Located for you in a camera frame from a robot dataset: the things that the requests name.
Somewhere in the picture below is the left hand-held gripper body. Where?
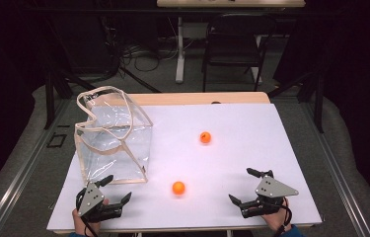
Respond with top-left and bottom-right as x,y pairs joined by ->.
74,182 -> 123,224

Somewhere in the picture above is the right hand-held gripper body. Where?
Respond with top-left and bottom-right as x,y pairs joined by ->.
240,169 -> 300,219

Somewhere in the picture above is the clear plastic tote bag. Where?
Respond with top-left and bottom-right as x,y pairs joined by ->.
73,85 -> 155,186

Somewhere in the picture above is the orange ping-pong ball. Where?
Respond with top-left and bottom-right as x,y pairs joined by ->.
199,130 -> 212,144
172,181 -> 186,196

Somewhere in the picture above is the person's left hand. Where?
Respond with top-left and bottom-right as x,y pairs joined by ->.
71,208 -> 102,237

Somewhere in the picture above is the person's right hand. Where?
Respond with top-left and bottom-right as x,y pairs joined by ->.
260,197 -> 294,233

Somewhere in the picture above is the white board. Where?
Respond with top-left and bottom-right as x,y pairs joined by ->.
46,103 -> 324,231

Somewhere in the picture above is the black floor hatch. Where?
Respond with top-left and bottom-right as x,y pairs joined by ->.
46,132 -> 68,149

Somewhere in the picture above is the black metal stand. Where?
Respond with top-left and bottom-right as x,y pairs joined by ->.
267,70 -> 325,134
42,70 -> 88,130

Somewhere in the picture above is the wooden table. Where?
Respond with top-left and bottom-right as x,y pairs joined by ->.
52,92 -> 317,235

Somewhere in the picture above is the black chair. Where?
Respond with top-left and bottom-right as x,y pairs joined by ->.
201,13 -> 277,93

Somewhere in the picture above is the dark curtain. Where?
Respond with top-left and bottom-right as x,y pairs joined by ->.
0,0 -> 47,211
320,0 -> 370,211

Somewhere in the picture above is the white desk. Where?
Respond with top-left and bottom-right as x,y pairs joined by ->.
156,0 -> 306,84

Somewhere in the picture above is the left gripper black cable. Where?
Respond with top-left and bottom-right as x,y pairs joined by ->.
75,187 -> 100,237

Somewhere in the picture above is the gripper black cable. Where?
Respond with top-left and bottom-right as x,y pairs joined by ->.
270,196 -> 294,237
75,187 -> 100,237

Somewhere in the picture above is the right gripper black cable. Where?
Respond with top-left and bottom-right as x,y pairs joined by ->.
270,196 -> 294,237

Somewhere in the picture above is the aluminium floor rail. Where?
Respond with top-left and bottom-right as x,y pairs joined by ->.
300,102 -> 370,237
0,98 -> 75,237

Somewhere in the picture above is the bundle of floor cables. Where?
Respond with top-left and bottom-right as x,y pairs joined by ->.
119,39 -> 181,73

